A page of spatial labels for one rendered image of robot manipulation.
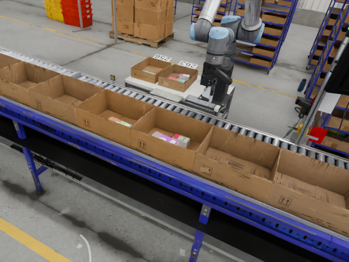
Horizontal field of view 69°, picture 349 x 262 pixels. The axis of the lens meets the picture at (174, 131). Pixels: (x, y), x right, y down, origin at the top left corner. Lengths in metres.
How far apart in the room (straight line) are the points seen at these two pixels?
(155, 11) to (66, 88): 4.05
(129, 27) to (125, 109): 4.61
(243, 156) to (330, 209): 0.52
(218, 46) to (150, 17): 4.69
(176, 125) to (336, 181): 0.94
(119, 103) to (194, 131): 0.56
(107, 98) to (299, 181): 1.32
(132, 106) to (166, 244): 1.10
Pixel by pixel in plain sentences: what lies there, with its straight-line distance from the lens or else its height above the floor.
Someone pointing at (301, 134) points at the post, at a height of 0.84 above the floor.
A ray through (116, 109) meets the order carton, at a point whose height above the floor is 0.91.
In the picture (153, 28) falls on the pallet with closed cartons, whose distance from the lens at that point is 5.94.
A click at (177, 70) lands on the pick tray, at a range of 2.86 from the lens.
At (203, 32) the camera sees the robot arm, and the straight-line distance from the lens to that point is 1.45.
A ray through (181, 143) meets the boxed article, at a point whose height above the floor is 0.92.
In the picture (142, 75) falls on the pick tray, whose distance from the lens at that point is 2.63.
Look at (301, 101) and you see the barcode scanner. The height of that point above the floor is 1.08.
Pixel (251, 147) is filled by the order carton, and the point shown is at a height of 0.98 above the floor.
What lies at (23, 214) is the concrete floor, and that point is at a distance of 2.50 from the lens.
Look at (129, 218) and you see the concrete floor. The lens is 2.29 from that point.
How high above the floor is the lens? 1.88
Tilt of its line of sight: 36 degrees down
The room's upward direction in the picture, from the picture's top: 7 degrees clockwise
